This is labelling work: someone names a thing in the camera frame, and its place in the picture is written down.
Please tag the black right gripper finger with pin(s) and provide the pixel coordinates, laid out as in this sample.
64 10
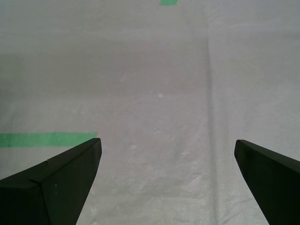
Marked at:
276 187
47 194

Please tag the long green tape strip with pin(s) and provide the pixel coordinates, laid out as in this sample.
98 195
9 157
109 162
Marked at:
35 140

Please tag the clear plastic table cover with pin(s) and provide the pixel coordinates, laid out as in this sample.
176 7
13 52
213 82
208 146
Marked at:
152 82

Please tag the small green tape piece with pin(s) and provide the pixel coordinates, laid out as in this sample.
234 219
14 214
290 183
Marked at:
168 2

